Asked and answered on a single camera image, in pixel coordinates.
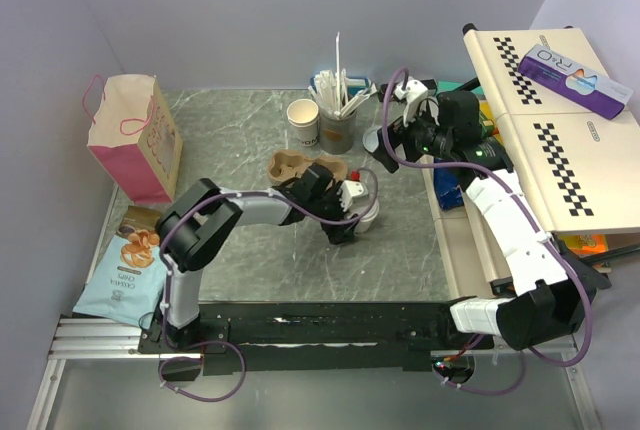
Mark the brown pulp cup carrier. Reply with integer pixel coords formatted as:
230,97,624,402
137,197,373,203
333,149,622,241
267,149,349,185

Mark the white paper cup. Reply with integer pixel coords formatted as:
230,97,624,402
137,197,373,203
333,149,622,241
354,200,380,235

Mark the tall wrapped straw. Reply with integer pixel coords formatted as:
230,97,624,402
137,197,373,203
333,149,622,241
335,31,343,110

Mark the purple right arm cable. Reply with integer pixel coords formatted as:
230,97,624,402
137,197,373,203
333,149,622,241
380,68,596,395

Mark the blue snack packet right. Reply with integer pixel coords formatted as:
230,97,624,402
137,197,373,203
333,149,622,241
433,168,464,211

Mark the bundle of wrapped straws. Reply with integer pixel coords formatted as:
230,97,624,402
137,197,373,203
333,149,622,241
308,70,377,119

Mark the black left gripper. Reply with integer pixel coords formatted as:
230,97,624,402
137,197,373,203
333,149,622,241
308,181,360,244

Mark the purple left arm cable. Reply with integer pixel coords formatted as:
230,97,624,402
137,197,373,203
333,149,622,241
158,167,380,404

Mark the aluminium rail frame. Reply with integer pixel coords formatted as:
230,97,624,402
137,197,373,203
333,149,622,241
28,319,602,429

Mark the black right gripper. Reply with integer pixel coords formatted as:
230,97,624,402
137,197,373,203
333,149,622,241
372,101,453,173

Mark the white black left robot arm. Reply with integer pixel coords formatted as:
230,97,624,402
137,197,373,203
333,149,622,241
156,163,369,352

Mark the cream checkered folding board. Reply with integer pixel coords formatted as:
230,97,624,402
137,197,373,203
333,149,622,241
424,25,640,301

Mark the brown blue snack packet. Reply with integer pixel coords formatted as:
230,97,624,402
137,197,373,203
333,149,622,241
73,206,166,328

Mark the blue white box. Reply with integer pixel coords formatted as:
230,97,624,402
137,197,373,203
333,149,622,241
309,72,376,97

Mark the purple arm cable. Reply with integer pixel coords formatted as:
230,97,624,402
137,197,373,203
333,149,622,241
158,167,380,404
380,68,596,395

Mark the grey straw holder cup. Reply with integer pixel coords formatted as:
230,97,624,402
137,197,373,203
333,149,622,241
319,109,357,155

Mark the stack of white paper cups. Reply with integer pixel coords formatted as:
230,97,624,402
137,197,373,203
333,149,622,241
286,99,319,147

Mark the purple white R&O box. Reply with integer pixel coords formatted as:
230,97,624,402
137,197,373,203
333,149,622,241
518,45,634,120

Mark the black rectangular box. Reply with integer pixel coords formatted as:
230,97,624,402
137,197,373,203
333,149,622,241
377,78,439,104

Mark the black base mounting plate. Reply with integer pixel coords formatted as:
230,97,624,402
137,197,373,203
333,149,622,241
138,302,472,376

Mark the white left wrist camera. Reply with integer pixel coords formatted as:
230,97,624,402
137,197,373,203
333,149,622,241
339,170,371,213

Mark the pink white paper bag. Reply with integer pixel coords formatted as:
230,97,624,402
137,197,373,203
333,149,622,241
82,74,183,204

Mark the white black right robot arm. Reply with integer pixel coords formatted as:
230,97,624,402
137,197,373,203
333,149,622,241
372,81,600,351

